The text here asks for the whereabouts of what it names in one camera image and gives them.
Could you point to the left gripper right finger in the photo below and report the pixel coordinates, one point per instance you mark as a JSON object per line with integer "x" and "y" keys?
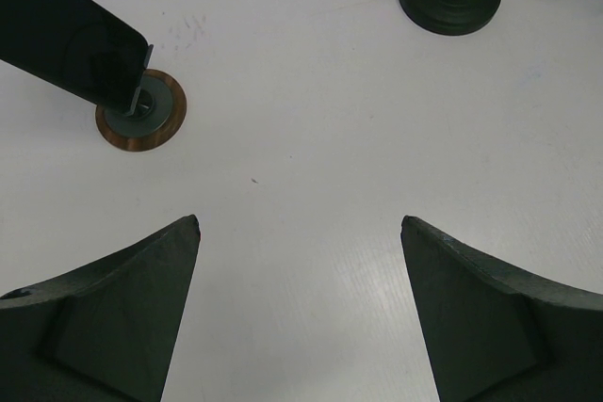
{"x": 496, "y": 332}

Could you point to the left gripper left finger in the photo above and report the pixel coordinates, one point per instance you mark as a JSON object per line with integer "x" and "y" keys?
{"x": 105, "y": 331}

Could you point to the black phone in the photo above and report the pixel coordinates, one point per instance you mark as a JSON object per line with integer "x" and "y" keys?
{"x": 76, "y": 45}

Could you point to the wooden-base phone stand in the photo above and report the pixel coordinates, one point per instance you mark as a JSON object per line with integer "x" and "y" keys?
{"x": 159, "y": 111}

